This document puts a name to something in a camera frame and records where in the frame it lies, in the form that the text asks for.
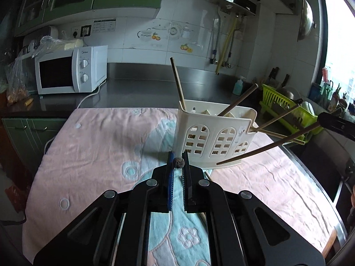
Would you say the white wall label sticker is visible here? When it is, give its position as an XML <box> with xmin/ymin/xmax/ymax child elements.
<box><xmin>93</xmin><ymin>19</ymin><xmax>115</xmax><ymax>33</ymax></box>

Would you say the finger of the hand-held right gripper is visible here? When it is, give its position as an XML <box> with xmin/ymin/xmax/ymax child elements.
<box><xmin>318</xmin><ymin>112</ymin><xmax>355</xmax><ymax>142</ymax></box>

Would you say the white bowl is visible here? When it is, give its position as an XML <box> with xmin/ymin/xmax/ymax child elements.
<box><xmin>301</xmin><ymin>101</ymin><xmax>317</xmax><ymax>117</ymax></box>

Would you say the crumpled clear plastic bag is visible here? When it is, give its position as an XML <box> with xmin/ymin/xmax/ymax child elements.
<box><xmin>33</xmin><ymin>36</ymin><xmax>84</xmax><ymax>59</ymax></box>

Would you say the white microwave power cord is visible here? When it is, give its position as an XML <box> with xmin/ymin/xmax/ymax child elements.
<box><xmin>77</xmin><ymin>79</ymin><xmax>107</xmax><ymax>109</ymax></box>

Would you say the cream plastic utensil holder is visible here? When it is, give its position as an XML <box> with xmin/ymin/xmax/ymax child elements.
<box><xmin>174</xmin><ymin>100</ymin><xmax>257</xmax><ymax>169</ymax></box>

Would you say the orange fruit wall decal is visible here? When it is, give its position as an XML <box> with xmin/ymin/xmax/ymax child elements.
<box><xmin>138</xmin><ymin>28</ymin><xmax>161</xmax><ymax>41</ymax></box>

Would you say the yellow gas hose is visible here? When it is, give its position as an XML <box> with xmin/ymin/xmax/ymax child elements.
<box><xmin>216</xmin><ymin>18</ymin><xmax>239</xmax><ymax>75</ymax></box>

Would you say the white microwave oven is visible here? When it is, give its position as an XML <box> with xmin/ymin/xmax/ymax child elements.
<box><xmin>35</xmin><ymin>45</ymin><xmax>108</xmax><ymax>95</ymax></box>

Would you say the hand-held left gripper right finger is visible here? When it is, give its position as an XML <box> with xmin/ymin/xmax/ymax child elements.
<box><xmin>181</xmin><ymin>152</ymin><xmax>325</xmax><ymax>266</ymax></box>

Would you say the steel sink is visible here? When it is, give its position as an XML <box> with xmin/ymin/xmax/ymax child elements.
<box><xmin>283</xmin><ymin>133</ymin><xmax>350</xmax><ymax>228</ymax></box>

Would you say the blue hand soap bottle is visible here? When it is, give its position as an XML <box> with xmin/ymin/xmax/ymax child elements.
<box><xmin>232</xmin><ymin>76</ymin><xmax>247</xmax><ymax>96</ymax></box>

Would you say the cluster of kitchen tools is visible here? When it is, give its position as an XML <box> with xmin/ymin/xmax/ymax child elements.
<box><xmin>313</xmin><ymin>66</ymin><xmax>355</xmax><ymax>114</ymax></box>

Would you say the white countertop appliance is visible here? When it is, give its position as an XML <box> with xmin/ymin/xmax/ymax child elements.
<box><xmin>24</xmin><ymin>26</ymin><xmax>59</xmax><ymax>57</ymax></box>

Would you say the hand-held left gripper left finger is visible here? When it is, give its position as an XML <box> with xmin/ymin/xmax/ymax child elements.
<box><xmin>33</xmin><ymin>151</ymin><xmax>175</xmax><ymax>266</ymax></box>

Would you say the pink printed towel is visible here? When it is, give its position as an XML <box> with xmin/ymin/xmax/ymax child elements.
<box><xmin>22</xmin><ymin>107</ymin><xmax>337</xmax><ymax>266</ymax></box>

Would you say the green plastic dish rack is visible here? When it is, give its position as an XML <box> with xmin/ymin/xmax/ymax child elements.
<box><xmin>259</xmin><ymin>84</ymin><xmax>318</xmax><ymax>145</ymax></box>

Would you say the metal water pipe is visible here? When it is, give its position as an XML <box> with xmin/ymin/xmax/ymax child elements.
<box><xmin>211</xmin><ymin>14</ymin><xmax>222</xmax><ymax>64</ymax></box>

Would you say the hanging metal pan lid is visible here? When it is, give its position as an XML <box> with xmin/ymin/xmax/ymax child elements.
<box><xmin>297</xmin><ymin>0</ymin><xmax>317</xmax><ymax>42</ymax></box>

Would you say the green base cabinet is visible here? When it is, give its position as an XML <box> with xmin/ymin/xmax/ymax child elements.
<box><xmin>1</xmin><ymin>117</ymin><xmax>67</xmax><ymax>178</ymax></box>

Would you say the black floor cable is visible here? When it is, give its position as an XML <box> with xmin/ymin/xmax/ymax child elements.
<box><xmin>0</xmin><ymin>212</ymin><xmax>27</xmax><ymax>224</ymax></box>

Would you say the green wall cabinet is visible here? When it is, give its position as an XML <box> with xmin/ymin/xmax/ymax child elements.
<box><xmin>14</xmin><ymin>0</ymin><xmax>167</xmax><ymax>36</ymax></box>

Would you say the clear plastic food bag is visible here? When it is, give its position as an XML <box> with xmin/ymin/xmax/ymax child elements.
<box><xmin>6</xmin><ymin>55</ymin><xmax>35</xmax><ymax>106</ymax></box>

